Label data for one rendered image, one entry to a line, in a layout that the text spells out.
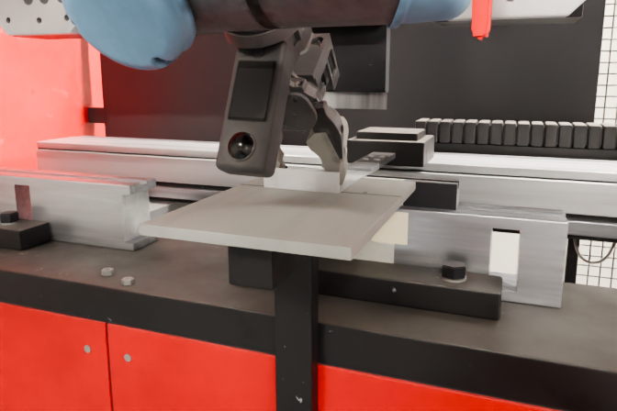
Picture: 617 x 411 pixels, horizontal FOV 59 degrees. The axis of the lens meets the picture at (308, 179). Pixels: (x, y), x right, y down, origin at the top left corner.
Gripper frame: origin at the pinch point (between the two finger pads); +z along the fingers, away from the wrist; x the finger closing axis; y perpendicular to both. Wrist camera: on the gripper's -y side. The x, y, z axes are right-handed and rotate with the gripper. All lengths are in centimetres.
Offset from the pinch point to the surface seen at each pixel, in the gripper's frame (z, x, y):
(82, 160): 25, 61, 20
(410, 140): 16.7, -6.2, 21.8
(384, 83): -2.8, -6.4, 12.5
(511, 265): 230, -25, 130
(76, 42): 22, 83, 56
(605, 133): 28, -35, 36
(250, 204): -5.9, 2.1, -8.0
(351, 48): -5.8, -2.4, 15.1
